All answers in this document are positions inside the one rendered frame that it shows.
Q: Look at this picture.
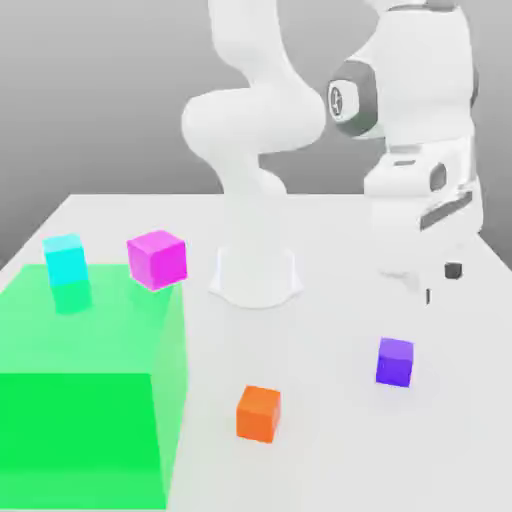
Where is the small magenta cube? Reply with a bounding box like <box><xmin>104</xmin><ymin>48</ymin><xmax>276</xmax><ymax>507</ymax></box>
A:
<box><xmin>126</xmin><ymin>229</ymin><xmax>188</xmax><ymax>292</ymax></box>

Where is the small purple cube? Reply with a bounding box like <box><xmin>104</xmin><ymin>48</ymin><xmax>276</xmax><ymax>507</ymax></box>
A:
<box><xmin>374</xmin><ymin>336</ymin><xmax>415</xmax><ymax>389</ymax></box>

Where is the small orange cube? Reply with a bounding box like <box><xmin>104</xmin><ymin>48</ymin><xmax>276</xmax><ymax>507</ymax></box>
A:
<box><xmin>235</xmin><ymin>384</ymin><xmax>282</xmax><ymax>445</ymax></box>

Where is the large green box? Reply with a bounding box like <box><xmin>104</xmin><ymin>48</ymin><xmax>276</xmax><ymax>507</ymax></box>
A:
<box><xmin>0</xmin><ymin>262</ymin><xmax>189</xmax><ymax>512</ymax></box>

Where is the small cyan cube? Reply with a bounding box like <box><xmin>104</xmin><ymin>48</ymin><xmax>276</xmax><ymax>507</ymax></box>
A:
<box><xmin>41</xmin><ymin>233</ymin><xmax>94</xmax><ymax>316</ymax></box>

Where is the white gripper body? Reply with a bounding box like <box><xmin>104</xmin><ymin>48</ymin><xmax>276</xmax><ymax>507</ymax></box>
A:
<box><xmin>370</xmin><ymin>180</ymin><xmax>484</xmax><ymax>268</ymax></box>

